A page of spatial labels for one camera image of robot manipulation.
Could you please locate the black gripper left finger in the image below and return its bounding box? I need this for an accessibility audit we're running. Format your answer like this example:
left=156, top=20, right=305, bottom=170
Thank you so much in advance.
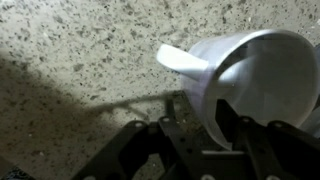
left=71, top=96, right=214, bottom=180

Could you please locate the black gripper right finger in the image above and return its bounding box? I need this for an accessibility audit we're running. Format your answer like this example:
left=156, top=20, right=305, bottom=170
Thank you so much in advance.
left=215, top=99, right=320, bottom=180

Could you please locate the plain white mug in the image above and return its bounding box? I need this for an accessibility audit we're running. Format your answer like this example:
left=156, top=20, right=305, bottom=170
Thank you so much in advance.
left=156, top=29, right=320, bottom=151

